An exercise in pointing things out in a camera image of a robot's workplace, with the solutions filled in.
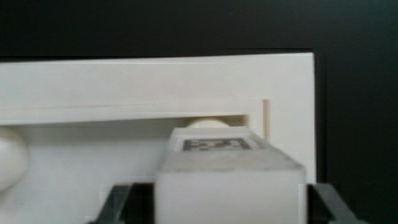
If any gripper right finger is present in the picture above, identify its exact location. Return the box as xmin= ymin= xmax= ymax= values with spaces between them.
xmin=307 ymin=183 xmax=369 ymax=224

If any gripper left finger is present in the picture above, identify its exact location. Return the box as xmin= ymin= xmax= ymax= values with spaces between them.
xmin=87 ymin=185 xmax=131 ymax=224

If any white leg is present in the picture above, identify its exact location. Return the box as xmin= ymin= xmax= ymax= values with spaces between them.
xmin=154 ymin=118 xmax=305 ymax=224

